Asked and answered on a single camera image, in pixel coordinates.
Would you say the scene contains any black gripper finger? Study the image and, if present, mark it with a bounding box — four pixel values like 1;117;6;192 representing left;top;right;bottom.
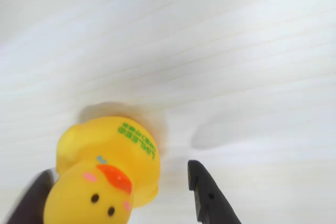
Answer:
0;168;57;224
187;159;244;224

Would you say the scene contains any yellow rubber duck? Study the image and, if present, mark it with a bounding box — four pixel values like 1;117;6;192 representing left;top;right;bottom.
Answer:
45;115;162;224

